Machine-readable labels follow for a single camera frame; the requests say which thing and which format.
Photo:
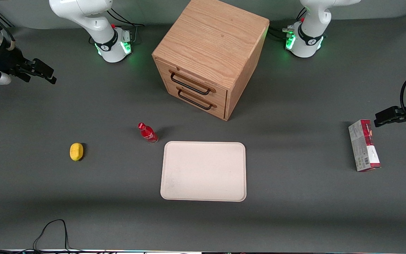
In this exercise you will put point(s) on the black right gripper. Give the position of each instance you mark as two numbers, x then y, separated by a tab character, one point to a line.
8	60

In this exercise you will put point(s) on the red coke bottle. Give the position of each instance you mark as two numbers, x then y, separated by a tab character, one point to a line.
148	134

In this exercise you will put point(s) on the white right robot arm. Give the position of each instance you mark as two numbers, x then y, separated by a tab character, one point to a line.
93	21

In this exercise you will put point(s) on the cream plastic tray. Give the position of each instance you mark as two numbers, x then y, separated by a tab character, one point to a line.
203	171

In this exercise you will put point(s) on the red and grey carton box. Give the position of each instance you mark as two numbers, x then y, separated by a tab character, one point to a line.
363	148

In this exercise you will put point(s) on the yellow lemon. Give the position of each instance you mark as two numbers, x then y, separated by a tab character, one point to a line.
76	152

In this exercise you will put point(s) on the wooden drawer front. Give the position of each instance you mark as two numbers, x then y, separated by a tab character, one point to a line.
220	109
189	72

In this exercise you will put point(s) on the wooden drawer cabinet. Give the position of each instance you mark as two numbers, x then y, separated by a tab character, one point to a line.
213	38

